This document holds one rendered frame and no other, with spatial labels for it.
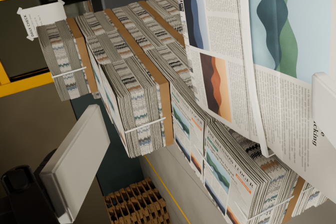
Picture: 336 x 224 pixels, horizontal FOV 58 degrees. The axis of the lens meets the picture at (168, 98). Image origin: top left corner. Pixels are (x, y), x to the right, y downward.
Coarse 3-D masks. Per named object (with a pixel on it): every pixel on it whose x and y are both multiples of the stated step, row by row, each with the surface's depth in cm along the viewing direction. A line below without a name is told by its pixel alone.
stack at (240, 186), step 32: (160, 32) 161; (160, 64) 138; (192, 96) 119; (192, 128) 119; (224, 128) 104; (192, 160) 133; (224, 160) 100; (256, 160) 93; (224, 192) 109; (256, 192) 89; (288, 192) 100; (320, 192) 114
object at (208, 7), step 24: (192, 0) 41; (216, 0) 36; (192, 24) 43; (216, 24) 38; (192, 48) 46; (216, 48) 39; (240, 48) 35; (192, 72) 49; (216, 72) 41; (240, 72) 36; (216, 96) 44; (240, 96) 38; (240, 120) 40
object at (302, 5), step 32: (288, 0) 26; (320, 0) 23; (288, 32) 27; (320, 32) 23; (288, 64) 28; (320, 64) 24; (288, 96) 30; (288, 128) 31; (288, 160) 33; (320, 160) 28
